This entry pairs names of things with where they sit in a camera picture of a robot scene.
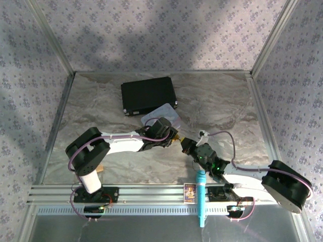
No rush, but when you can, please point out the teal toy microphone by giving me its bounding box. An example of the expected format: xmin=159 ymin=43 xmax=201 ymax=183
xmin=195 ymin=169 xmax=208 ymax=228

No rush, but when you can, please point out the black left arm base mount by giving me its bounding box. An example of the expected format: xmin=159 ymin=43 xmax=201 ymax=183
xmin=73 ymin=186 xmax=120 ymax=204

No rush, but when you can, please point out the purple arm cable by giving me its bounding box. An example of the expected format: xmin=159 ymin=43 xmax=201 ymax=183
xmin=68 ymin=116 xmax=172 ymax=223
xmin=198 ymin=130 xmax=315 ymax=223

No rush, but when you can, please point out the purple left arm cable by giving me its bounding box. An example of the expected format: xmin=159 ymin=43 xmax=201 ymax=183
xmin=68 ymin=116 xmax=172 ymax=223

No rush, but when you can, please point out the small printed card box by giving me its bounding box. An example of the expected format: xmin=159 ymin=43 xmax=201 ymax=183
xmin=183 ymin=183 xmax=198 ymax=204

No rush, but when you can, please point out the aluminium mounting beam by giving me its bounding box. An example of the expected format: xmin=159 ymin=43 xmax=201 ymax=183
xmin=26 ymin=183 xmax=278 ymax=206

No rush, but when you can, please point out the grey metal panel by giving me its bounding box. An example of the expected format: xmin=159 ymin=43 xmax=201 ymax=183
xmin=30 ymin=214 xmax=303 ymax=242

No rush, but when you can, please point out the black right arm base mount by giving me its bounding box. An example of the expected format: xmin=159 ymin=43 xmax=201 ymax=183
xmin=207 ymin=185 xmax=254 ymax=204

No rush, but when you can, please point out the aluminium corner post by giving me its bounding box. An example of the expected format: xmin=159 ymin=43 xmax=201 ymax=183
xmin=26 ymin=0 xmax=76 ymax=75
xmin=251 ymin=0 xmax=301 ymax=78

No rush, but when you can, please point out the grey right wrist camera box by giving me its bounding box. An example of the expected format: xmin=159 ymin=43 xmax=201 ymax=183
xmin=196 ymin=142 xmax=217 ymax=163

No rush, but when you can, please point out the black controller board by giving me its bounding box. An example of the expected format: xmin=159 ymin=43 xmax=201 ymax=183
xmin=226 ymin=204 xmax=246 ymax=218
xmin=83 ymin=205 xmax=106 ymax=219

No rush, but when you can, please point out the aluminium table edge rail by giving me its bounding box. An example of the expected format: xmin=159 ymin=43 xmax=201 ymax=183
xmin=37 ymin=72 xmax=76 ymax=186
xmin=246 ymin=72 xmax=282 ymax=167

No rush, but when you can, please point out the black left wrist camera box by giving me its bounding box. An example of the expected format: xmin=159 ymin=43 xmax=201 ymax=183
xmin=150 ymin=117 xmax=173 ymax=139

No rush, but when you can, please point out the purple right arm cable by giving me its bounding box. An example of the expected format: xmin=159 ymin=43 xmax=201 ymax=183
xmin=198 ymin=130 xmax=315 ymax=223

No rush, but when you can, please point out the slotted grey cable duct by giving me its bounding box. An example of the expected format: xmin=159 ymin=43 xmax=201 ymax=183
xmin=36 ymin=204 xmax=296 ymax=216

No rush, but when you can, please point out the black hard case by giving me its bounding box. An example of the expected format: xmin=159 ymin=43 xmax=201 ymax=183
xmin=120 ymin=76 xmax=179 ymax=118

